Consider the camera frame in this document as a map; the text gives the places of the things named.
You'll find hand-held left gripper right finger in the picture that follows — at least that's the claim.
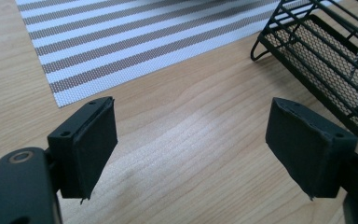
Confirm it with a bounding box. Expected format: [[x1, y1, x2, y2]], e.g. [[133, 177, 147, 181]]
[[265, 96, 358, 200]]

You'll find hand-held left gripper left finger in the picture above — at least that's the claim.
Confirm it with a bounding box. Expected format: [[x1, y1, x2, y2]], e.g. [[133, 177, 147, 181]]
[[47, 96, 118, 201]]

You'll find striped woven placemat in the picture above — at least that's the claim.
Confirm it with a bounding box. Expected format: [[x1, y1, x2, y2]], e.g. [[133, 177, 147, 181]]
[[14, 0, 343, 109]]

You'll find black wire mesh rack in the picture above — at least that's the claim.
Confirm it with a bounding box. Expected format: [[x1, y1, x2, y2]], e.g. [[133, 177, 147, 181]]
[[250, 0, 358, 149]]

